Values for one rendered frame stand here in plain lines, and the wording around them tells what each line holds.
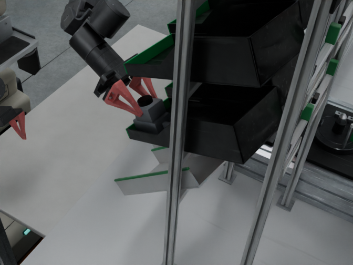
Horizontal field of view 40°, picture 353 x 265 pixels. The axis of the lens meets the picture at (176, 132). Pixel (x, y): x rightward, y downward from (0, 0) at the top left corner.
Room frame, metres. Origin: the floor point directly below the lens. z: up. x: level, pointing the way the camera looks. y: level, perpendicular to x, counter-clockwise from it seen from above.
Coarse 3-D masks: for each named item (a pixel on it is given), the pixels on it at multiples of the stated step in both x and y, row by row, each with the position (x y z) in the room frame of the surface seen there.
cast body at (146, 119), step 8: (144, 96) 0.70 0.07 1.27; (144, 104) 0.68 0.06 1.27; (152, 104) 0.68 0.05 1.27; (160, 104) 0.68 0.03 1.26; (144, 112) 0.66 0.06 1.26; (152, 112) 0.66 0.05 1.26; (160, 112) 0.68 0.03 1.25; (136, 120) 0.68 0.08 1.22; (144, 120) 0.66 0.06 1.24; (152, 120) 0.65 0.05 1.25; (160, 120) 0.66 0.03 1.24; (168, 120) 0.67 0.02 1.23; (136, 128) 0.67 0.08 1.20; (144, 128) 0.66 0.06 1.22; (152, 128) 0.65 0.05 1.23; (160, 128) 0.65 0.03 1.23
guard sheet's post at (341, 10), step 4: (344, 0) 1.14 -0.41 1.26; (348, 0) 1.14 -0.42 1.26; (340, 4) 1.14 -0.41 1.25; (344, 4) 1.14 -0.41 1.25; (348, 4) 1.13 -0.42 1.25; (340, 8) 1.14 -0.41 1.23; (344, 8) 1.14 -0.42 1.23; (340, 12) 1.14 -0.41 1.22; (336, 16) 1.14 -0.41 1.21; (340, 16) 1.14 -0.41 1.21; (336, 20) 1.14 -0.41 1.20; (332, 52) 1.13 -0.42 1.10; (328, 56) 1.14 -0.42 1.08; (328, 60) 1.13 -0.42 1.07; (324, 72) 1.13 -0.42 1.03; (316, 76) 1.14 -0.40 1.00; (320, 80) 1.14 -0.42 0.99; (316, 88) 1.14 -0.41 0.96
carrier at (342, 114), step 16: (336, 112) 0.99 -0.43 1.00; (304, 128) 0.95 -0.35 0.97; (320, 128) 0.93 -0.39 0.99; (336, 128) 0.92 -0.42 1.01; (352, 128) 0.87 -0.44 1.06; (320, 144) 0.88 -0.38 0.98; (336, 144) 0.88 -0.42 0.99; (352, 144) 0.88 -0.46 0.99; (320, 160) 0.84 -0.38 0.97; (336, 160) 0.84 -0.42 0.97; (352, 160) 0.84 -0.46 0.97; (352, 176) 0.79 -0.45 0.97
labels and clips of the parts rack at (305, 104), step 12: (336, 0) 0.46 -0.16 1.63; (336, 24) 0.62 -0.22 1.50; (348, 24) 0.70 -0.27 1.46; (336, 36) 0.61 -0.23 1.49; (336, 48) 0.65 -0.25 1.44; (336, 60) 0.76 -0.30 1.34; (312, 84) 0.54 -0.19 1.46; (324, 96) 0.71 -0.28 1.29; (312, 108) 0.61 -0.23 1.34; (312, 120) 0.65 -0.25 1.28; (180, 192) 0.59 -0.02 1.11
